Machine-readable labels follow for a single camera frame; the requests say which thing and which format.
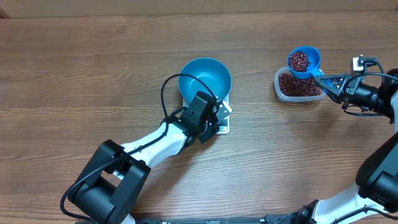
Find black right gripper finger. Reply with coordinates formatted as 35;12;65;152
315;73;352;89
320;86;343;104

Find blue plastic scoop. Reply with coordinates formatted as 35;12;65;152
285;46;323;97

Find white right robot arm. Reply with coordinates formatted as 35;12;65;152
280;69;397;223

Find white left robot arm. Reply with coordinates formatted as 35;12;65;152
60;91;232;223

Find white digital kitchen scale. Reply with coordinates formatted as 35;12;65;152
182;98;230;134

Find blue metal bowl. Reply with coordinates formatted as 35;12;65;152
178;58;232;103

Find red adzuki beans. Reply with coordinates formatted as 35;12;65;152
278;51;321;96

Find clear plastic bean container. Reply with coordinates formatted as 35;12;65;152
274;67;326;103

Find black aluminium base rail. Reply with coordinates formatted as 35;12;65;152
74;211;315;224

